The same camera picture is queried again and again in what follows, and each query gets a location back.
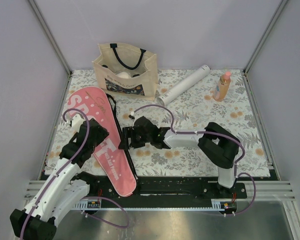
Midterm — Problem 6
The purple cable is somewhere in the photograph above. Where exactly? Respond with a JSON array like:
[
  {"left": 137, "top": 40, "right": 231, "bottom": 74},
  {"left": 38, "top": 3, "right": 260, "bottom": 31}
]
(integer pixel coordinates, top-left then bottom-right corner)
[
  {"left": 19, "top": 108, "right": 130, "bottom": 240},
  {"left": 131, "top": 104, "right": 257, "bottom": 217}
]

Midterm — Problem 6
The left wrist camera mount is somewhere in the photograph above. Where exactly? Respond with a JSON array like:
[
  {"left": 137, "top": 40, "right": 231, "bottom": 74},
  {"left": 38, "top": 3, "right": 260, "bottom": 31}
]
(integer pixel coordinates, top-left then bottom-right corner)
[{"left": 66, "top": 114, "right": 85, "bottom": 132}]

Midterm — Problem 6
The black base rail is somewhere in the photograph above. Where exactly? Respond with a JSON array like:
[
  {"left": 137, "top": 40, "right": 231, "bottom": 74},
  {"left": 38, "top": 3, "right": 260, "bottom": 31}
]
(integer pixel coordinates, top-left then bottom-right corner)
[{"left": 84, "top": 175, "right": 247, "bottom": 209}]

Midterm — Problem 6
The white shuttlecock tube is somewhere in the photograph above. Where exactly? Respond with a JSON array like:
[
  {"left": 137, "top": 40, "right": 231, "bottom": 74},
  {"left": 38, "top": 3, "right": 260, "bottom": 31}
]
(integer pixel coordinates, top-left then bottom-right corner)
[{"left": 156, "top": 65, "right": 211, "bottom": 107}]

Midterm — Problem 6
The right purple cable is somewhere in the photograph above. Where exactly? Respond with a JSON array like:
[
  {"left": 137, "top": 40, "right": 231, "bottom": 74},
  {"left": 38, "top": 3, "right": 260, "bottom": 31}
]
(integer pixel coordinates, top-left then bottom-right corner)
[{"left": 131, "top": 104, "right": 257, "bottom": 217}]

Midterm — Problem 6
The pink racket cover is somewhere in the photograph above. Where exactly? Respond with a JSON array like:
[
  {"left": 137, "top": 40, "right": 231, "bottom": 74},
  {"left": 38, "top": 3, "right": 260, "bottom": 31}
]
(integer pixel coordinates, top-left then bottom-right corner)
[{"left": 67, "top": 86, "right": 137, "bottom": 197}]

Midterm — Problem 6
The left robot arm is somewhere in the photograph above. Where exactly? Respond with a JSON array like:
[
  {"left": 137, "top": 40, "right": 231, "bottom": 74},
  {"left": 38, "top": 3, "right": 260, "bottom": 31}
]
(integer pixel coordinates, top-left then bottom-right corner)
[{"left": 9, "top": 119, "right": 109, "bottom": 240}]

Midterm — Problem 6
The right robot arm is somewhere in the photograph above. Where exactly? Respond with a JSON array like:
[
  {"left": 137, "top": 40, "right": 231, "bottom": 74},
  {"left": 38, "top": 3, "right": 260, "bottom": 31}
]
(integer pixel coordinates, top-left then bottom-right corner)
[{"left": 118, "top": 116, "right": 245, "bottom": 198}]

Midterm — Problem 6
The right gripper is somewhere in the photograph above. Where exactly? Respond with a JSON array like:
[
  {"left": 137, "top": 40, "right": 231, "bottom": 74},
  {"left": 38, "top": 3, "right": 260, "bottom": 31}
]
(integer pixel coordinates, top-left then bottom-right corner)
[{"left": 118, "top": 126, "right": 152, "bottom": 150}]

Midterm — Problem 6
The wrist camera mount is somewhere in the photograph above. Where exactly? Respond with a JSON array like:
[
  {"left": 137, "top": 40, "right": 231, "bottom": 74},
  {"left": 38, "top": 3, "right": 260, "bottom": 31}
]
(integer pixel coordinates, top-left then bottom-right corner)
[
  {"left": 128, "top": 111, "right": 136, "bottom": 126},
  {"left": 66, "top": 114, "right": 85, "bottom": 132}
]

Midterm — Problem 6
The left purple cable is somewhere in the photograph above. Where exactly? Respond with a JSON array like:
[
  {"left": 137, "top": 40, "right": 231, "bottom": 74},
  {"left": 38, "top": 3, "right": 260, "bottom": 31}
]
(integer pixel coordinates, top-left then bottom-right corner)
[{"left": 19, "top": 108, "right": 130, "bottom": 240}]

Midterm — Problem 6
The beige canvas tote bag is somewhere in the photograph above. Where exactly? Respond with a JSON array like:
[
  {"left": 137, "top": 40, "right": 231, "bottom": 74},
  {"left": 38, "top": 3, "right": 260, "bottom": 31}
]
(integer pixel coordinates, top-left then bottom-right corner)
[{"left": 93, "top": 43, "right": 159, "bottom": 101}]

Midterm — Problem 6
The peach lotion bottle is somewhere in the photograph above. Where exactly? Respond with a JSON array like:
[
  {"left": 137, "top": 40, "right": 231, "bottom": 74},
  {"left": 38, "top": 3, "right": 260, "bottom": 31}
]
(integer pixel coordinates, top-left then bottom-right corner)
[{"left": 213, "top": 71, "right": 232, "bottom": 102}]

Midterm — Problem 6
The white item inside bag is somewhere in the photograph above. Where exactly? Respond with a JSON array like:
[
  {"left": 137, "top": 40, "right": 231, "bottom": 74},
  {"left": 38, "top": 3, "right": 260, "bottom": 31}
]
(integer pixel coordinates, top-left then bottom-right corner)
[{"left": 117, "top": 71, "right": 131, "bottom": 79}]

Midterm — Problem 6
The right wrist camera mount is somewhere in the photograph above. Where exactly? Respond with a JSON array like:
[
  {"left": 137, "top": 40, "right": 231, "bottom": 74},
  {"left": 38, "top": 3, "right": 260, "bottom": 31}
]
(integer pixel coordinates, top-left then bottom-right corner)
[{"left": 128, "top": 111, "right": 136, "bottom": 126}]

